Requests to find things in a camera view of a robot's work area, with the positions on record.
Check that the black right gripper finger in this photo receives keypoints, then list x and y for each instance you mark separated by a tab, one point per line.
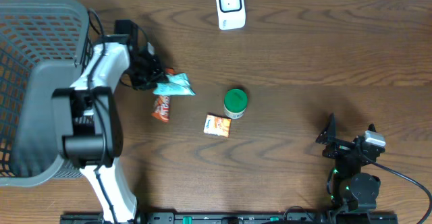
328	134
371	127

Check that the green lid jar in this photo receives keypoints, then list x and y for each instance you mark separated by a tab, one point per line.
235	103

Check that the light green wet wipes pack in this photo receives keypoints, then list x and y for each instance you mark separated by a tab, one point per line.
177	85

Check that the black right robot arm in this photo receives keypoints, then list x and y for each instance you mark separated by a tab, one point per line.
352	190

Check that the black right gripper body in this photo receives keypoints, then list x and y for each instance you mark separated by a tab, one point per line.
337	151

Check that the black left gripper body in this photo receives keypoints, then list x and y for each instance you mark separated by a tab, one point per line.
148	71

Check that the white barcode scanner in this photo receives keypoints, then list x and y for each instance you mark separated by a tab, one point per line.
231	14

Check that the grey plastic basket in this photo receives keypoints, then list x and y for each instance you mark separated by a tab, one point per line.
44	46

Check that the orange chocolate bar wrapper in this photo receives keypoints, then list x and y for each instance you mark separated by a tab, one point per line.
162	103

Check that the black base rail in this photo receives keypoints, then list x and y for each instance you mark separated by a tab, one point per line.
293	217

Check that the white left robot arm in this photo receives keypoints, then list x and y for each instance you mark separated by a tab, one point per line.
88	129

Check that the orange snack packet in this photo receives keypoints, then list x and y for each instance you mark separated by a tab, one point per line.
217	126

